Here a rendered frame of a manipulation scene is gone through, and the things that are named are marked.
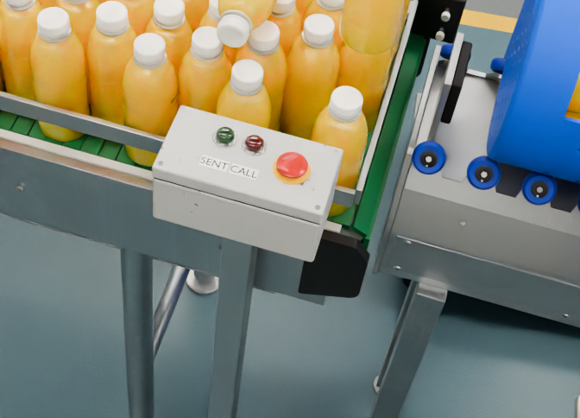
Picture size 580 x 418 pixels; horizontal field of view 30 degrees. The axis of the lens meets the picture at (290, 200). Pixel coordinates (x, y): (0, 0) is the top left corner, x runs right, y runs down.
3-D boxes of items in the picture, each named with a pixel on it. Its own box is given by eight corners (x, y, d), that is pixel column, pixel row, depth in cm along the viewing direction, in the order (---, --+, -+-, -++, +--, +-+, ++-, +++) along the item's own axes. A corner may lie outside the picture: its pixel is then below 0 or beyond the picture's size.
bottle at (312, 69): (337, 131, 153) (356, 38, 138) (299, 154, 150) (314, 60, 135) (305, 100, 156) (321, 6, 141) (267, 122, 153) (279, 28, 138)
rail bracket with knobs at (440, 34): (449, 60, 164) (463, 10, 156) (402, 47, 165) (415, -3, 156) (460, 16, 170) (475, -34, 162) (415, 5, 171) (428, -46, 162)
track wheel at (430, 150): (450, 148, 142) (450, 144, 144) (416, 138, 143) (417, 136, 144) (440, 180, 143) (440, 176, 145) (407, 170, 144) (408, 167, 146)
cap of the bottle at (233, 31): (213, 21, 131) (209, 31, 130) (235, 9, 129) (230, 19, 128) (236, 41, 133) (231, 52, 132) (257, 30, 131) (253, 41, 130)
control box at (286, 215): (312, 263, 128) (323, 213, 120) (152, 218, 129) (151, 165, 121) (333, 199, 134) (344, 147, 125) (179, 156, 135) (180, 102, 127)
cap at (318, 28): (339, 37, 139) (341, 27, 137) (316, 49, 137) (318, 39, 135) (319, 19, 140) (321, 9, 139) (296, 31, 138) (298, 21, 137)
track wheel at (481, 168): (505, 162, 142) (505, 160, 143) (472, 154, 142) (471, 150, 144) (495, 195, 143) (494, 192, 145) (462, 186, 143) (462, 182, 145)
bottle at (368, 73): (370, 144, 153) (394, 52, 138) (322, 132, 153) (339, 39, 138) (380, 108, 157) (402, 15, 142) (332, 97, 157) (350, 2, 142)
